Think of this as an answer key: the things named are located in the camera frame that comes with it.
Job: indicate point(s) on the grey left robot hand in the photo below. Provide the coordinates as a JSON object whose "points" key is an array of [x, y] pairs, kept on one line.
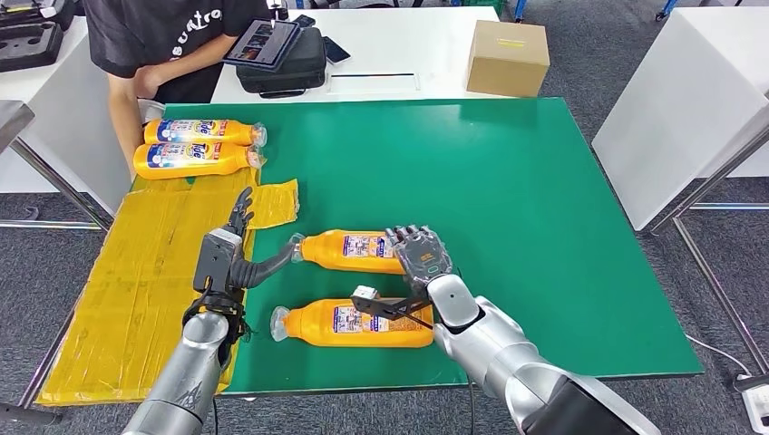
{"points": [[252, 270]]}

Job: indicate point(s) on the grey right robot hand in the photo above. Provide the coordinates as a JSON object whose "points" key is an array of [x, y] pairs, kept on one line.
{"points": [[423, 255]]}

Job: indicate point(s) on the orange detergent bottle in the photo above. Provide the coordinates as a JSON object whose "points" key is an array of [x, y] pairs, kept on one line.
{"points": [[240, 159], [342, 252], [312, 327], [240, 132]]}

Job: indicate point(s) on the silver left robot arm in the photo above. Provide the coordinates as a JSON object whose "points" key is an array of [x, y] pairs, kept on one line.
{"points": [[186, 366]]}

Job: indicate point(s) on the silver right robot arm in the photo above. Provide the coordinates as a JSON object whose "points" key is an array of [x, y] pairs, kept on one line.
{"points": [[516, 360]]}

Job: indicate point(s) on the green table board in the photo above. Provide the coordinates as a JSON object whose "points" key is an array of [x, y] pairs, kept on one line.
{"points": [[511, 180]]}

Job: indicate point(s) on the yellow plastic sheet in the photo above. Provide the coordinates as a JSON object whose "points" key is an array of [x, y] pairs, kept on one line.
{"points": [[120, 300]]}

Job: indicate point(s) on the black carry bag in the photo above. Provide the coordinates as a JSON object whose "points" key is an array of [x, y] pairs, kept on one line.
{"points": [[303, 68]]}

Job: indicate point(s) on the white desk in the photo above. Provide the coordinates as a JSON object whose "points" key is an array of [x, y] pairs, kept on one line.
{"points": [[66, 132], [408, 43]]}

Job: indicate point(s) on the brown cardboard box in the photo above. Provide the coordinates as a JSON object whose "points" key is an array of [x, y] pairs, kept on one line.
{"points": [[507, 59]]}

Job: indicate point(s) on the black smartphone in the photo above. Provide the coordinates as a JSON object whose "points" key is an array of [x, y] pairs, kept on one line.
{"points": [[304, 20], [336, 50]]}

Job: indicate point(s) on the black tablet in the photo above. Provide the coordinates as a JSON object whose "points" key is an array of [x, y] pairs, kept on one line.
{"points": [[262, 43]]}

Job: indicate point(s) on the person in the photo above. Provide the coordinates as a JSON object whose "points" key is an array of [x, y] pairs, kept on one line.
{"points": [[156, 36]]}

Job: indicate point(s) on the blue metal leg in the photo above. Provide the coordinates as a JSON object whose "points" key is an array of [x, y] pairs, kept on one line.
{"points": [[520, 10]]}

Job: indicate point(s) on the grey metal side table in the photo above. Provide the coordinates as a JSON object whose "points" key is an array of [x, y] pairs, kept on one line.
{"points": [[12, 117]]}

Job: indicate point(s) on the white table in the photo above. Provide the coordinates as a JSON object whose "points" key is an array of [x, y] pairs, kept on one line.
{"points": [[682, 108]]}

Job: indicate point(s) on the black equipment case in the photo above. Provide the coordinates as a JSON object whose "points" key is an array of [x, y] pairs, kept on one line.
{"points": [[30, 11]]}

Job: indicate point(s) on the white power strip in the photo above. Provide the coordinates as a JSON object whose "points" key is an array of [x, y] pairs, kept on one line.
{"points": [[756, 402]]}

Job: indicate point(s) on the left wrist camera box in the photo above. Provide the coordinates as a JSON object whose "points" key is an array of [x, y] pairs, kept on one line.
{"points": [[213, 261]]}

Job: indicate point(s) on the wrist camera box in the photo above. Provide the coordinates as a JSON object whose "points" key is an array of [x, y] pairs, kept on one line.
{"points": [[213, 261], [378, 303]]}

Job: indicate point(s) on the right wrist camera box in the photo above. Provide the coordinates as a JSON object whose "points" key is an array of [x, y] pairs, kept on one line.
{"points": [[378, 303]]}

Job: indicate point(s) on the metal table frame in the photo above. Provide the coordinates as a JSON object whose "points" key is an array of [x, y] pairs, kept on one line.
{"points": [[709, 180]]}

